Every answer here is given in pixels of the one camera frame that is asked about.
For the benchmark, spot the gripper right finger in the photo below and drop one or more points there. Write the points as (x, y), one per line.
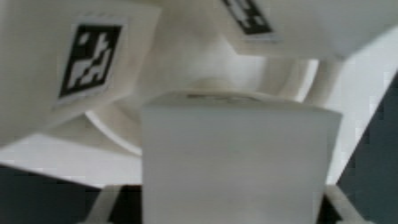
(343, 206)

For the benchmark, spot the white L-shaped fence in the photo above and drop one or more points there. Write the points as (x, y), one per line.
(74, 153)

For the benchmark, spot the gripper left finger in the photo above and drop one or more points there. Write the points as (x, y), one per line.
(99, 212)

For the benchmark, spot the white round stool seat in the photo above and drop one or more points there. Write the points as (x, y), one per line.
(193, 63)

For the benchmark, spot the white stool leg with peg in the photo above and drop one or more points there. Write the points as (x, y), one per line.
(72, 48)

